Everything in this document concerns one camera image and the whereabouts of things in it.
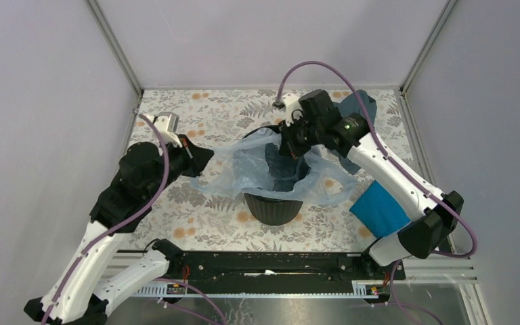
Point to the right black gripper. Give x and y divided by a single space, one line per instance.
288 147

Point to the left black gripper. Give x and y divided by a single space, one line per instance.
198 160

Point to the black plastic trash bin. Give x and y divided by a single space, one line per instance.
273 208

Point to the light blue plastic trash bag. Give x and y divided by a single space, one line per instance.
226 173

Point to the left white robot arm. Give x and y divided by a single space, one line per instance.
80 296

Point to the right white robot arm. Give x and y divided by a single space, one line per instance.
312 120

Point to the grey-blue crumpled cloth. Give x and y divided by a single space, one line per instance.
346 107

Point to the bright blue folded cloth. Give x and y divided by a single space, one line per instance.
379 212

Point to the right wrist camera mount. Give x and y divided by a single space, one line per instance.
293 111

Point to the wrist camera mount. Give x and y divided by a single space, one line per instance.
293 111
166 125

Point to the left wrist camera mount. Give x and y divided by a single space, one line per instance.
166 125

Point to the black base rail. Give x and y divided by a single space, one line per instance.
223 266

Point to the white slotted cable duct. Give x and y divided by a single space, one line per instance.
283 288

